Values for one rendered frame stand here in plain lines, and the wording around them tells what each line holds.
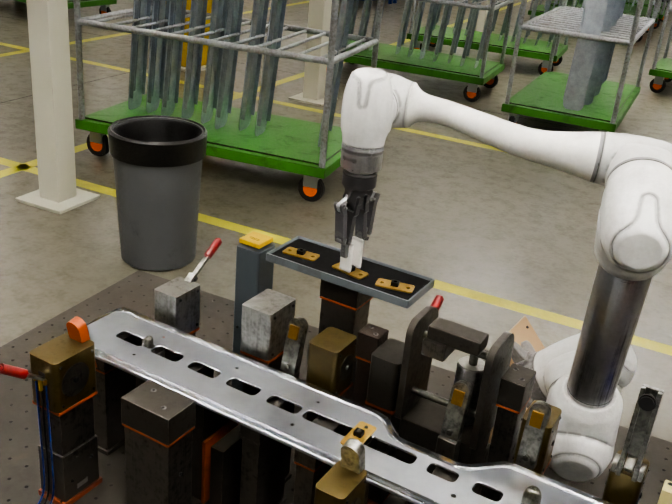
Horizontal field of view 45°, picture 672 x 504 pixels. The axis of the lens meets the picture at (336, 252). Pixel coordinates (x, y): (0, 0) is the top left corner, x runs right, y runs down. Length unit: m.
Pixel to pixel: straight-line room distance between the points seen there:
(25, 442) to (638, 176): 1.47
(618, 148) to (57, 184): 4.09
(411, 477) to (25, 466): 0.92
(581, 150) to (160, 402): 0.94
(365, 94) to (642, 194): 0.57
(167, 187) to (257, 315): 2.51
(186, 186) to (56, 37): 1.30
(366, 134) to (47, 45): 3.55
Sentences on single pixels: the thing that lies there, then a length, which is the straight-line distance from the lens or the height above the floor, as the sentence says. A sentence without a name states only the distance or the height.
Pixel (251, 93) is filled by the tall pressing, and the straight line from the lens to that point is 5.94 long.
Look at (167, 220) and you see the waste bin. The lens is 4.30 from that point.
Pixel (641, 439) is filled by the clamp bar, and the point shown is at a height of 1.12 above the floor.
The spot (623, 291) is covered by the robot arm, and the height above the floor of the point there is 1.31.
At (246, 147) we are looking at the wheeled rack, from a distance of 5.57.
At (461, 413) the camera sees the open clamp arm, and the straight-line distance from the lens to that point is 1.63.
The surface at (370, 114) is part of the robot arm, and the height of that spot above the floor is 1.54.
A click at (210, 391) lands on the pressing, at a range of 1.70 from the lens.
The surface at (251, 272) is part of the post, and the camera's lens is 1.99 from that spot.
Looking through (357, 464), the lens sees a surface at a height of 1.07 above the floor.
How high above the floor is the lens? 1.96
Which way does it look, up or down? 24 degrees down
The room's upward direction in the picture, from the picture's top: 5 degrees clockwise
